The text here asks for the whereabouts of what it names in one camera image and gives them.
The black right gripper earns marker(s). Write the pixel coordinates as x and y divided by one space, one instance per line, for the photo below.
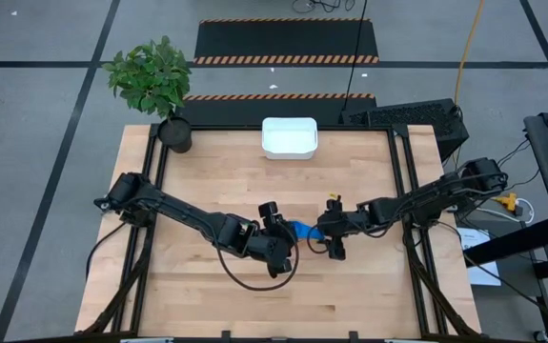
338 226

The yellow power plug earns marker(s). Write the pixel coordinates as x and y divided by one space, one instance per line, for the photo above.
506 202

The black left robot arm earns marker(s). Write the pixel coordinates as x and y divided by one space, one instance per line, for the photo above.
178 212

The white plastic basket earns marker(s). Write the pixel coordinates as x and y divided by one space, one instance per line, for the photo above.
289 138

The white paper sheet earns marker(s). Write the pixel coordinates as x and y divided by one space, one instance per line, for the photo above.
481 267

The green potted plant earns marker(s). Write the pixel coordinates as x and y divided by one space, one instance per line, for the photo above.
152 76

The black side desk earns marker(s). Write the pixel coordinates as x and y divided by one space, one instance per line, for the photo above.
547 157

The black computer tower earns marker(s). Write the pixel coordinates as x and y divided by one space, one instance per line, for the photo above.
407 121

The small dark blue measuring cup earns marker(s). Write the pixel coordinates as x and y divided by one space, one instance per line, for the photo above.
307 230

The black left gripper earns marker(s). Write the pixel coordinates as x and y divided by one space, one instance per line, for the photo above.
273 243

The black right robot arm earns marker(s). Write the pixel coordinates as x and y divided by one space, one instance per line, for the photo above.
435 193

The black hazard-striped floor mat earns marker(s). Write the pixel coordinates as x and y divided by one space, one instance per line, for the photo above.
273 110
285 40

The yellow tag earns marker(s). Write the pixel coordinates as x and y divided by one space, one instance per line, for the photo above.
334 195

